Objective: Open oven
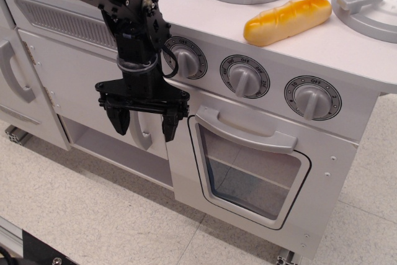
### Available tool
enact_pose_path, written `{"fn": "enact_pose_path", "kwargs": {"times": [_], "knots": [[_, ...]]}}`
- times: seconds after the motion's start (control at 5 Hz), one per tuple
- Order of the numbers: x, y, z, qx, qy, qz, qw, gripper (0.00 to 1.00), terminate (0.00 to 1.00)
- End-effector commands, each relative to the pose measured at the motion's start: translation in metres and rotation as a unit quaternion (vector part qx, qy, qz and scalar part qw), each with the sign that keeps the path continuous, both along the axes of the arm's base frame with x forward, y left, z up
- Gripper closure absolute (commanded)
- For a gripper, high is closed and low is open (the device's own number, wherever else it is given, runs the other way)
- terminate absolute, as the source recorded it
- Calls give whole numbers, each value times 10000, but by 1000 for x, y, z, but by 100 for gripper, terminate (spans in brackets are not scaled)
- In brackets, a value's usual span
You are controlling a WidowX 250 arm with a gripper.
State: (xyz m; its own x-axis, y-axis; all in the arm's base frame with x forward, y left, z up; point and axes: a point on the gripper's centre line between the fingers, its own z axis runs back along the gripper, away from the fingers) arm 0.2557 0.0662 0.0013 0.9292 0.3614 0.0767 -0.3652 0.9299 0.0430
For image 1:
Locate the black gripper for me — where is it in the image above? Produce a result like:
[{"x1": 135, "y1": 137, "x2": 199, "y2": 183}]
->
[{"x1": 95, "y1": 63, "x2": 190, "y2": 142}]

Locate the grey oven door handle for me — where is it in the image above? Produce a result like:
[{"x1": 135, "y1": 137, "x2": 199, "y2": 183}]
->
[{"x1": 195, "y1": 106, "x2": 298, "y2": 154}]

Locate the white toy oven door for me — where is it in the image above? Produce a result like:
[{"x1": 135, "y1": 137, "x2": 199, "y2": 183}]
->
[{"x1": 188, "y1": 106, "x2": 311, "y2": 230}]

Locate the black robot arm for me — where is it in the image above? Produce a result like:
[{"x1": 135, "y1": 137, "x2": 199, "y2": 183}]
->
[{"x1": 80, "y1": 0, "x2": 190, "y2": 141}]

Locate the grey left control knob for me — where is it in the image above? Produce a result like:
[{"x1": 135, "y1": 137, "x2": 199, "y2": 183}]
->
[{"x1": 166, "y1": 37, "x2": 207, "y2": 79}]

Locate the grey control knob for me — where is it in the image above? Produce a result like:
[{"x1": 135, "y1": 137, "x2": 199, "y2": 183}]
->
[
  {"x1": 284, "y1": 76, "x2": 342, "y2": 121},
  {"x1": 166, "y1": 37, "x2": 207, "y2": 79},
  {"x1": 220, "y1": 55, "x2": 270, "y2": 99}
]

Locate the white cabinet door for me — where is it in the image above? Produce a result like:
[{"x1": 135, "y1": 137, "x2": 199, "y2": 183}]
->
[{"x1": 17, "y1": 28, "x2": 170, "y2": 161}]

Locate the grey vent grille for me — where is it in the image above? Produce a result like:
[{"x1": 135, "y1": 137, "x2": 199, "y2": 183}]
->
[{"x1": 14, "y1": 0, "x2": 117, "y2": 50}]

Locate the white far-left door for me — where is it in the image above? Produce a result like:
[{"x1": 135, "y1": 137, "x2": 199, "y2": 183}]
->
[{"x1": 1, "y1": 27, "x2": 70, "y2": 150}]

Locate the grey middle control knob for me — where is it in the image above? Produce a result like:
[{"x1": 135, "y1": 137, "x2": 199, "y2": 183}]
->
[{"x1": 220, "y1": 55, "x2": 270, "y2": 99}]

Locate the white toy kitchen body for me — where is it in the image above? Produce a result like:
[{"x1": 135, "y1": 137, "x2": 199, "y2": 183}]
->
[{"x1": 1, "y1": 0, "x2": 396, "y2": 259}]

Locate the grey right control knob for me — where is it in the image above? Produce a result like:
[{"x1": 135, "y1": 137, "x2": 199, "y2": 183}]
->
[{"x1": 284, "y1": 76, "x2": 342, "y2": 121}]

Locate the yellow toy bread loaf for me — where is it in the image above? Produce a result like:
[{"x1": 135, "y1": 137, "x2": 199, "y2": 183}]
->
[{"x1": 243, "y1": 0, "x2": 332, "y2": 47}]

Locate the grey cabinet door handle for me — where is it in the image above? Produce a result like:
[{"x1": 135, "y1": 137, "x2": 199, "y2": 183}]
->
[{"x1": 129, "y1": 110, "x2": 153, "y2": 151}]

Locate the aluminium frame rail left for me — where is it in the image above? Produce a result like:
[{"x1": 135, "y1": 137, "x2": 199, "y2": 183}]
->
[{"x1": 5, "y1": 125, "x2": 32, "y2": 146}]

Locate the aluminium frame rail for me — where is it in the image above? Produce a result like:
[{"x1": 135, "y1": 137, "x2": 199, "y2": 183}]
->
[
  {"x1": 276, "y1": 248, "x2": 302, "y2": 265},
  {"x1": 5, "y1": 125, "x2": 32, "y2": 146}
]

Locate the grey far-left door handle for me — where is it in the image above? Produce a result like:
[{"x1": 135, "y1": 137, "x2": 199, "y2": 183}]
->
[{"x1": 0, "y1": 39, "x2": 36, "y2": 104}]

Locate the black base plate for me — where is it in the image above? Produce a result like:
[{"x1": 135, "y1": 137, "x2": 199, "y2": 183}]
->
[{"x1": 0, "y1": 229, "x2": 78, "y2": 265}]

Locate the aluminium frame rail bottom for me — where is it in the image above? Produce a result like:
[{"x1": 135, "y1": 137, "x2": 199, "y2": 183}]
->
[{"x1": 276, "y1": 248, "x2": 302, "y2": 265}]

